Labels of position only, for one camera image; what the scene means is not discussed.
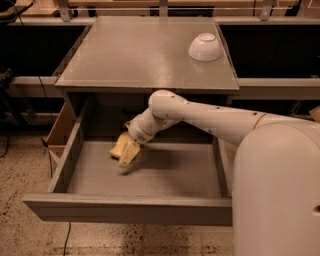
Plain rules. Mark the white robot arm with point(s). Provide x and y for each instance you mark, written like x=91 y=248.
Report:
x=276 y=172

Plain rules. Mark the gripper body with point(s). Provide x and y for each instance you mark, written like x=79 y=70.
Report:
x=137 y=132

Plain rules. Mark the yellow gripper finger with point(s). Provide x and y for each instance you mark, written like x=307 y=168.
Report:
x=124 y=162

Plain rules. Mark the grey open top drawer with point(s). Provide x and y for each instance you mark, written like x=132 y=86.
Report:
x=178 y=179

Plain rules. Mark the grey cabinet with counter top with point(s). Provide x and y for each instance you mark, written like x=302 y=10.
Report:
x=122 y=61

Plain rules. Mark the white upturned bowl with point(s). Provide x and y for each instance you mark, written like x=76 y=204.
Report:
x=205 y=47

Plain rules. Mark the yellow sponge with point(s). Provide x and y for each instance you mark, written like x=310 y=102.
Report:
x=118 y=148

